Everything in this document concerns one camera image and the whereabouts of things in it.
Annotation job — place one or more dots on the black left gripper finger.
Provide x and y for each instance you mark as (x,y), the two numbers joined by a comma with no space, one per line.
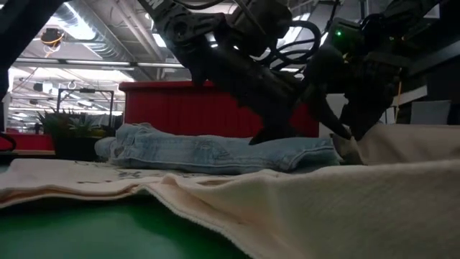
(273,135)

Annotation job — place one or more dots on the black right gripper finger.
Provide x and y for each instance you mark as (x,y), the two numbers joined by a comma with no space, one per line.
(330,115)
(363,118)

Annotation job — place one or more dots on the light blue denim jeans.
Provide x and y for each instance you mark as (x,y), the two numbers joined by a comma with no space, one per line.
(215,154)

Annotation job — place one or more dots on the red plastic laundry bin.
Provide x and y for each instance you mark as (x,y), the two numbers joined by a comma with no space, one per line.
(197,111)

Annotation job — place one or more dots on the red background bin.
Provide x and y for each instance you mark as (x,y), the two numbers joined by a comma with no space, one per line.
(32,142)

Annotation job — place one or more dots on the grey chair back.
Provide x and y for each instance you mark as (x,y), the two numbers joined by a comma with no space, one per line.
(431,112)

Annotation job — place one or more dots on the cream printed tote bag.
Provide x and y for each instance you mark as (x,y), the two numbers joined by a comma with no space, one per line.
(323,216)

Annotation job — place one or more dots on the small potted succulent plant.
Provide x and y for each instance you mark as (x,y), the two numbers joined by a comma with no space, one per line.
(72,133)

